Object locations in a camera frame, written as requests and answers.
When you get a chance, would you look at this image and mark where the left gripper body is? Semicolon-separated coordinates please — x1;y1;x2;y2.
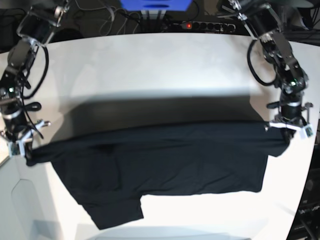
264;101;313;133

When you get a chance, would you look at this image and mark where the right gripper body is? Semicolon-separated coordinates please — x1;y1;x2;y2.
0;119;52;148

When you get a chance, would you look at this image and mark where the black T-shirt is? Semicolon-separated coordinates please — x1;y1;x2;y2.
26;121;289;230

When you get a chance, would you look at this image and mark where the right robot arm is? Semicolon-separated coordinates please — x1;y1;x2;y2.
0;0;71;159

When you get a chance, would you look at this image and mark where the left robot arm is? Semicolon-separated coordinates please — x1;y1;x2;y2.
223;0;314;141

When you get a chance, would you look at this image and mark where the blue box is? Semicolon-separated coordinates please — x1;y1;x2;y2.
120;0;193;12

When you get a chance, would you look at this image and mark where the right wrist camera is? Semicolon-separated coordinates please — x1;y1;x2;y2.
7;141;26;157

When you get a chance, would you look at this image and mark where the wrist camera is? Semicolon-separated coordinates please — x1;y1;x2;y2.
300;123;314;139
7;141;26;157

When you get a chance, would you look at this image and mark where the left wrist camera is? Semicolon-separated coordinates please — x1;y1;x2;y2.
300;123;314;139

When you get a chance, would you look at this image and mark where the white power strip red switch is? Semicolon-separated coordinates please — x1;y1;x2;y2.
173;21;236;34

